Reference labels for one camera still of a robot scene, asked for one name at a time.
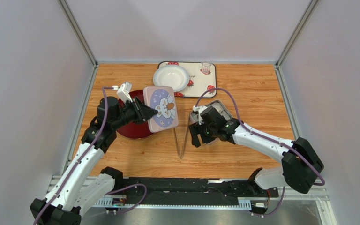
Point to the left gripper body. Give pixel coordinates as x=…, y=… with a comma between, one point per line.
x=128, y=114

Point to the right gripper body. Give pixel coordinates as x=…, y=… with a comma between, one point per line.
x=199, y=131

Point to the pink chocolate tin box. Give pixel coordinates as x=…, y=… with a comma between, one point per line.
x=221, y=107

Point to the silver tin lid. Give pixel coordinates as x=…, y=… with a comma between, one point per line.
x=161, y=99

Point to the metal serving tongs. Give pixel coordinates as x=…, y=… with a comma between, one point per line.
x=181, y=133

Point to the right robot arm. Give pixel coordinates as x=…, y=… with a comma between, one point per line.
x=300, y=167

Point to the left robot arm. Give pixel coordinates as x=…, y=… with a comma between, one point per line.
x=80, y=162

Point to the red round tray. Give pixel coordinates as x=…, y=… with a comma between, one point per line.
x=132, y=130

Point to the strawberry pattern tray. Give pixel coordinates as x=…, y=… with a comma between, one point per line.
x=199, y=82

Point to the white paper plate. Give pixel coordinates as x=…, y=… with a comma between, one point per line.
x=173, y=76

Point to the small clear glass cup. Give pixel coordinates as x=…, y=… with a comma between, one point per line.
x=205, y=66

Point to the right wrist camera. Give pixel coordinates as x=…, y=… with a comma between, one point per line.
x=196, y=112

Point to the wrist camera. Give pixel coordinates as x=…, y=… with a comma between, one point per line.
x=123, y=91
x=196, y=112

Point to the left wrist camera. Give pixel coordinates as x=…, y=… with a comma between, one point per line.
x=123, y=91

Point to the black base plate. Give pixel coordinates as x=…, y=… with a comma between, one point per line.
x=190, y=191

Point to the aluminium frame rail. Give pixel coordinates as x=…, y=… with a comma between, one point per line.
x=116, y=203

